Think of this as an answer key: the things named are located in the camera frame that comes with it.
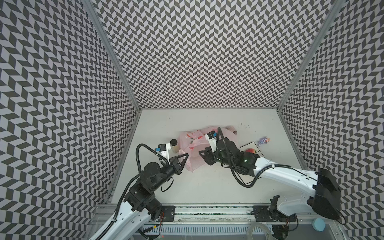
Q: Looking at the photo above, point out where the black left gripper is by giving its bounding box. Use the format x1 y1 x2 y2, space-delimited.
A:
149 153 189 192

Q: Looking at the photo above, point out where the pink plastic bag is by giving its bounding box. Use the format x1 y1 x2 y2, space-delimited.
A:
176 125 239 173

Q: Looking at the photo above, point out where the fake strawberry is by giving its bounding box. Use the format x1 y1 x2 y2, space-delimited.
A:
245 148 257 154

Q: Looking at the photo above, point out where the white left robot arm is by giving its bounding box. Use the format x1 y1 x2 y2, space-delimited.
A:
90 144 189 240

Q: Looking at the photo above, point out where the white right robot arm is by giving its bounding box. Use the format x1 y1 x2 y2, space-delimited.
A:
199 128 343 221

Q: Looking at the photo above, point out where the small jar black lid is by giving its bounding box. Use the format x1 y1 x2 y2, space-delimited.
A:
170 139 180 154

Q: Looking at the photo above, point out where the white mat black border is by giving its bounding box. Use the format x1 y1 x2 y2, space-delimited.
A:
239 142 265 187

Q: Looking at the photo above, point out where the purple small toy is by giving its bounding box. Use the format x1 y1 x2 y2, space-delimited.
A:
257 137 271 147

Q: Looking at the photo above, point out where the clear tube loop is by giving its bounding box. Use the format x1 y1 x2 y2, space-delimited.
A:
246 222 274 240

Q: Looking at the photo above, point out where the light blue round cap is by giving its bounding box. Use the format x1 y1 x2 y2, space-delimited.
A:
312 218 326 232

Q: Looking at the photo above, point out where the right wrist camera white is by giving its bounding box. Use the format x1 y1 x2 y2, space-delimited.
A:
205 131 217 153

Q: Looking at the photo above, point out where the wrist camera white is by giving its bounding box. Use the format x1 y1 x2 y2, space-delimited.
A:
205 131 217 153
155 143 171 159

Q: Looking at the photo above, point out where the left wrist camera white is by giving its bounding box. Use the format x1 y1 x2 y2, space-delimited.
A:
155 143 171 159

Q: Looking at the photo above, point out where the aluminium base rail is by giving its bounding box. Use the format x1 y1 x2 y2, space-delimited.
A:
92 203 340 229

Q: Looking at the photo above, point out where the aluminium corner post left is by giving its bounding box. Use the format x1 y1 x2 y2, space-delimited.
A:
82 0 141 112

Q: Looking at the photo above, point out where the aluminium corner post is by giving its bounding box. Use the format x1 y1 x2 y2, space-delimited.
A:
277 0 346 112
82 0 141 112

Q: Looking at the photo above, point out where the aluminium corner post right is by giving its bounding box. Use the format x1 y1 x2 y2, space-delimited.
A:
277 0 346 112

